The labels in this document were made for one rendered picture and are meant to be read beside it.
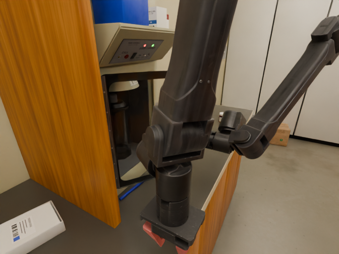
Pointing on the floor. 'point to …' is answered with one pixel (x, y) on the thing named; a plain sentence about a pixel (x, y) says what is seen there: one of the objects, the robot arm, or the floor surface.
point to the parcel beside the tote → (281, 135)
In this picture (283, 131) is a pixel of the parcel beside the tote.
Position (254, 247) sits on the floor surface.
